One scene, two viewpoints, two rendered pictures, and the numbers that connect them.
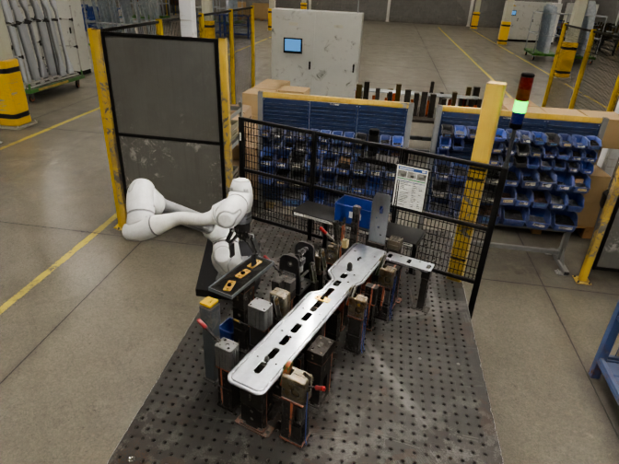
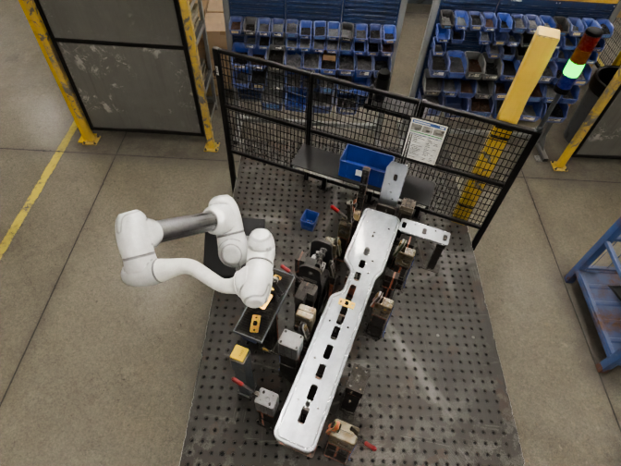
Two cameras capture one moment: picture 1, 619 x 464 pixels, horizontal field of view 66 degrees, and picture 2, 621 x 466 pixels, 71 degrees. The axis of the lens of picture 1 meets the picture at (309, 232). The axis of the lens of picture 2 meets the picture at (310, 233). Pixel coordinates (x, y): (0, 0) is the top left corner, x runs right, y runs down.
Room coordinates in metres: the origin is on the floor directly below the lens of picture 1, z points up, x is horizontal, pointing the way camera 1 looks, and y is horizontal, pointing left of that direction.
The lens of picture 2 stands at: (1.01, 0.28, 2.93)
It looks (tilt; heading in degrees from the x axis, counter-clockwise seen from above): 52 degrees down; 351
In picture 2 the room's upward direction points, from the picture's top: 4 degrees clockwise
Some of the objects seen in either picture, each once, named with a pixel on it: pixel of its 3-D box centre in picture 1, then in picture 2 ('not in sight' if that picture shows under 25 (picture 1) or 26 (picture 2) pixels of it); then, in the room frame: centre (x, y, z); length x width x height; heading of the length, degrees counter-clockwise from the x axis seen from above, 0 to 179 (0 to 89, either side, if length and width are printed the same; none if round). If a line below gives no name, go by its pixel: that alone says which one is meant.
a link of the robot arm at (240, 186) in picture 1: (240, 195); (261, 249); (1.99, 0.32, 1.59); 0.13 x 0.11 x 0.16; 173
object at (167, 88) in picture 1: (169, 143); (122, 48); (4.52, 1.40, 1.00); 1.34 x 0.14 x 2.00; 82
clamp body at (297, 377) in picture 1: (296, 406); (341, 441); (1.44, 0.02, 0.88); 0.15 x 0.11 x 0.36; 63
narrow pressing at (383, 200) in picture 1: (379, 218); (392, 185); (2.69, -0.43, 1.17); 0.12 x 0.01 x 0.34; 63
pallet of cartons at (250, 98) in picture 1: (280, 122); not in sight; (7.28, 0.52, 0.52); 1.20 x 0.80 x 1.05; 169
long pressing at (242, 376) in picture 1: (321, 302); (347, 307); (2.03, -0.08, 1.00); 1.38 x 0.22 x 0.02; 153
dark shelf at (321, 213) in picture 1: (356, 222); (361, 175); (2.94, -0.32, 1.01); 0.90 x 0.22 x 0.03; 63
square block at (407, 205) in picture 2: (391, 262); (402, 222); (2.65, -0.54, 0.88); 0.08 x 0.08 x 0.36; 63
